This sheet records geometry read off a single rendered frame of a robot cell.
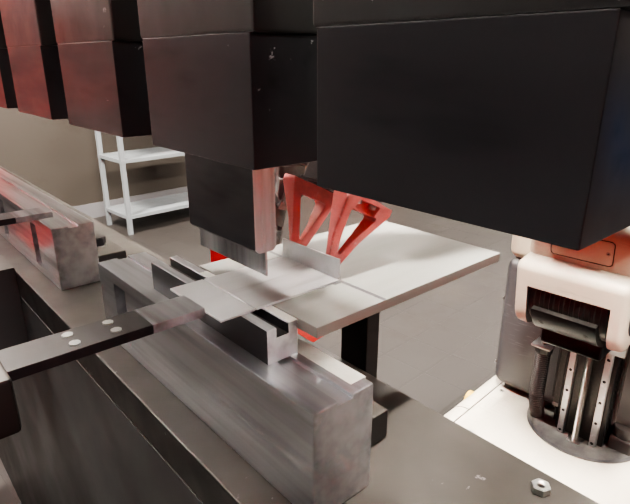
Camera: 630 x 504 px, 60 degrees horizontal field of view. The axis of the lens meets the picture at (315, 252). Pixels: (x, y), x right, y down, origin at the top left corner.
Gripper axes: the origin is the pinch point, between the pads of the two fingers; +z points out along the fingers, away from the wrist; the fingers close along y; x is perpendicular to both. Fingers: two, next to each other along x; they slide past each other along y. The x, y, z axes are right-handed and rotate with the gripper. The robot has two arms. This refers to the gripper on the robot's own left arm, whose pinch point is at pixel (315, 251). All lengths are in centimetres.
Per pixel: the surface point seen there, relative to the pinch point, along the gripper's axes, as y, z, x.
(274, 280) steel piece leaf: 1.0, 3.7, -4.6
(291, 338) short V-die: 8.3, 7.0, -7.1
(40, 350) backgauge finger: 1.2, 12.8, -22.8
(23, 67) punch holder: -37.0, -8.4, -21.2
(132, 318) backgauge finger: 0.6, 9.6, -16.6
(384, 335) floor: -110, 28, 167
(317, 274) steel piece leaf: 2.4, 1.9, -1.0
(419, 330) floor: -102, 21, 181
